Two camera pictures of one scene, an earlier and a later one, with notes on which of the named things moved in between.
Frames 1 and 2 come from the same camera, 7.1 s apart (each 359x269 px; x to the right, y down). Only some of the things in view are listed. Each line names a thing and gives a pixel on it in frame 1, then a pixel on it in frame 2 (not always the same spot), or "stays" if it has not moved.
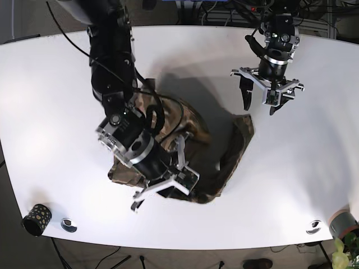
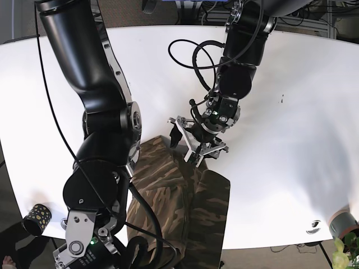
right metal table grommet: (316, 227) stays
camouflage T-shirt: (215, 161) -> (191, 204)
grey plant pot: (342, 222) stays
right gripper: (270, 77) -> (202, 142)
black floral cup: (37, 221) stays
